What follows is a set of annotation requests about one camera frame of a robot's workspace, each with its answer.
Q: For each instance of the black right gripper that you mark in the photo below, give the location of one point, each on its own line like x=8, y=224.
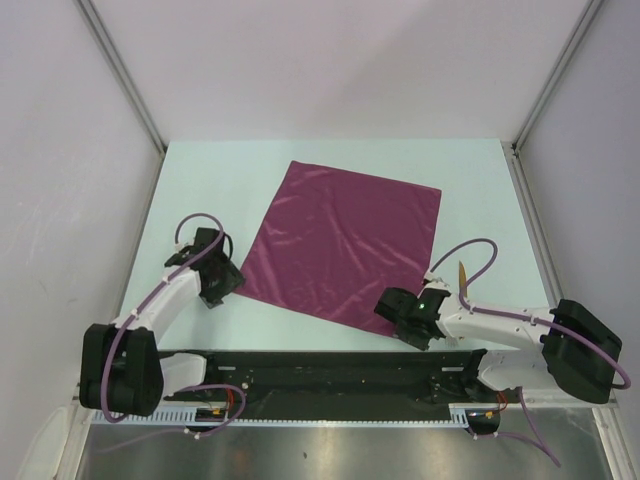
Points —
x=403, y=334

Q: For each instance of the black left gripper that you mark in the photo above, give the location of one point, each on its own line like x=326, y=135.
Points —
x=233, y=279

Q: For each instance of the magenta satin napkin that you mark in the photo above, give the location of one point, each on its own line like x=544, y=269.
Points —
x=332, y=240

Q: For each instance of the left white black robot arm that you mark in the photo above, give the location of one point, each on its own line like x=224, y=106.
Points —
x=140, y=340

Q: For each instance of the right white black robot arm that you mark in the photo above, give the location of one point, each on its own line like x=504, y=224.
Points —
x=565, y=346

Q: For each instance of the gold butter knife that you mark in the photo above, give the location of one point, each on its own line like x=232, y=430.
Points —
x=463, y=281

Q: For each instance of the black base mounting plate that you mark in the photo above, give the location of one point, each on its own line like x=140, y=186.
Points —
x=335, y=410

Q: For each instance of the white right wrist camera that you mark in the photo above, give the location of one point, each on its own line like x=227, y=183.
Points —
x=432, y=281

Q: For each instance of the white slotted cable duct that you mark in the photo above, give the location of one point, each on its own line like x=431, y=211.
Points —
x=186, y=416

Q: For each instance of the aluminium front rail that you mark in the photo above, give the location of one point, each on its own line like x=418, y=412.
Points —
x=550, y=395

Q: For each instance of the right aluminium frame post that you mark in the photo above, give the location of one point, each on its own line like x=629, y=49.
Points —
x=560, y=67

